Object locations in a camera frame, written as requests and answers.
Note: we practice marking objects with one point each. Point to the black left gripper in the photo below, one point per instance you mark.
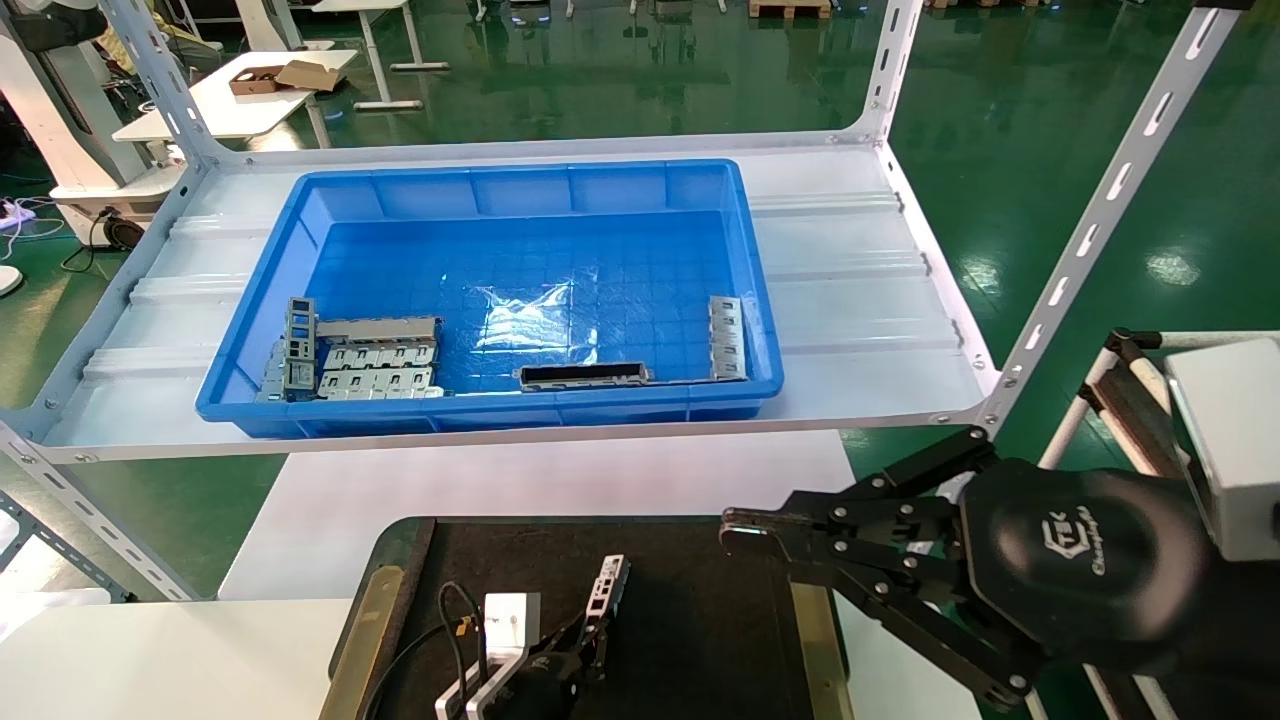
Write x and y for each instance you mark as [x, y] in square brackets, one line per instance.
[545, 695]

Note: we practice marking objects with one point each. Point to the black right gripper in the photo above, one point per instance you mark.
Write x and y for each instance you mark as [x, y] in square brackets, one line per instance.
[1100, 570]

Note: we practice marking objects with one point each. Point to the grey perforated metal part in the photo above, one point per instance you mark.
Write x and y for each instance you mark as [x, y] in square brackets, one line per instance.
[607, 585]

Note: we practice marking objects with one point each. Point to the black flat container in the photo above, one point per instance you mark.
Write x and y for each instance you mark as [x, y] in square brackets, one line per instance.
[700, 620]

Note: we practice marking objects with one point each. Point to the dark open metal channel part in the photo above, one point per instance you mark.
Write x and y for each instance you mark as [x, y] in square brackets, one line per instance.
[585, 376]

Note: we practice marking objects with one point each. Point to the grey tabbed metal strip part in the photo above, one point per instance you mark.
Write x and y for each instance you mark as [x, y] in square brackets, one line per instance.
[728, 340]

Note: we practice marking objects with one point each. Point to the flat grey stamped metal part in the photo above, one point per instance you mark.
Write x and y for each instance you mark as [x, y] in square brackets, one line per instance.
[378, 357]

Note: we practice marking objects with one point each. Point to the long grey metal box part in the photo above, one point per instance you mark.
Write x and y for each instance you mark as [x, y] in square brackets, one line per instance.
[380, 329]

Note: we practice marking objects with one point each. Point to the small grey stamped metal part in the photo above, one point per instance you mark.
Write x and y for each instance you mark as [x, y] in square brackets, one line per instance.
[275, 375]

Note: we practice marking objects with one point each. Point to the grey metal shelf rack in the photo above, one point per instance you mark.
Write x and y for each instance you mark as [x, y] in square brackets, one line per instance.
[860, 300]

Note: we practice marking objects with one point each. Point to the stack of grey metal brackets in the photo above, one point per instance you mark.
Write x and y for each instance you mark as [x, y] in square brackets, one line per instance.
[380, 384]

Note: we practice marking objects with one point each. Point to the clear plastic film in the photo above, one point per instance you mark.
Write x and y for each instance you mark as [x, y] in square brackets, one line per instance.
[525, 315]

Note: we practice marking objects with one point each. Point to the large blue plastic bin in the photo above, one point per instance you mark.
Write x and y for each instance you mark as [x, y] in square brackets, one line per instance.
[640, 250]

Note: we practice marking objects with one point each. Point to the wooden pallet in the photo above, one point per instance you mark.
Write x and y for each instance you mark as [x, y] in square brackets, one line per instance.
[790, 8]

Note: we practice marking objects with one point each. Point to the white standing desk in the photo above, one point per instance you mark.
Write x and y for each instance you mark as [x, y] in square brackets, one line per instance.
[385, 50]

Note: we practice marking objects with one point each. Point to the flat cardboard box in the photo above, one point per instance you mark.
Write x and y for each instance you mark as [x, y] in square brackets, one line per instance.
[312, 75]

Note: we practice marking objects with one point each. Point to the open cardboard box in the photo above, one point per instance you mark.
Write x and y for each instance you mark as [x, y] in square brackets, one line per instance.
[255, 80]

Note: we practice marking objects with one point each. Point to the white power strip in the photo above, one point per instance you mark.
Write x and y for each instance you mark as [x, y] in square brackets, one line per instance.
[18, 215]

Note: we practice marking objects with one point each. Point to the white humanoid robot black visor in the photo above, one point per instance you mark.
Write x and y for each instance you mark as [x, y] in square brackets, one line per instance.
[70, 120]

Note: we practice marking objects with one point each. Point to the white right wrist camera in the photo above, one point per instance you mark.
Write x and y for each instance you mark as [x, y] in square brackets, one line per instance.
[1230, 450]

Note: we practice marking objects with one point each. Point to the grey bracket with square holes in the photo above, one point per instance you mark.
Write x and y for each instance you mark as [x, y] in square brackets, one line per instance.
[301, 345]

